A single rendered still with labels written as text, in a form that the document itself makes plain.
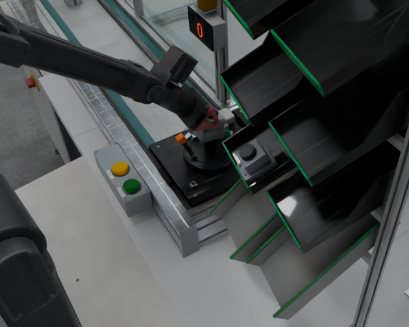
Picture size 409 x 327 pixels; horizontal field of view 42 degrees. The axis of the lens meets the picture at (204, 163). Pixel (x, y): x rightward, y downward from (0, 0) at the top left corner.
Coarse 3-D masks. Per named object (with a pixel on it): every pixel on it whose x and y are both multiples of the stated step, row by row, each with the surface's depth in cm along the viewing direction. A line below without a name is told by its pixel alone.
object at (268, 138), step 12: (240, 132) 101; (252, 132) 102; (264, 132) 101; (228, 144) 102; (240, 144) 102; (264, 144) 99; (276, 144) 98; (288, 156) 95; (288, 168) 93; (264, 180) 93; (252, 192) 94
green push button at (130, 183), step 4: (128, 180) 129; (132, 180) 129; (136, 180) 129; (124, 184) 128; (128, 184) 128; (132, 184) 128; (136, 184) 128; (124, 188) 127; (128, 188) 127; (132, 188) 127; (136, 188) 127; (128, 192) 127; (132, 192) 127
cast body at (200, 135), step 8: (216, 112) 125; (208, 120) 124; (224, 120) 125; (208, 128) 124; (216, 128) 126; (224, 128) 127; (200, 136) 126; (208, 136) 126; (216, 136) 127; (224, 136) 129
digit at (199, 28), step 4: (196, 16) 131; (196, 20) 132; (200, 20) 130; (196, 24) 133; (200, 24) 131; (196, 28) 134; (200, 28) 132; (196, 32) 135; (200, 32) 133; (200, 36) 134; (204, 40) 132
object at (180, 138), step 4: (188, 132) 126; (176, 136) 125; (180, 136) 124; (184, 136) 124; (188, 136) 125; (192, 136) 125; (180, 140) 124; (184, 140) 124; (180, 144) 125; (184, 144) 126; (184, 148) 128; (188, 148) 127; (188, 152) 128; (192, 152) 129
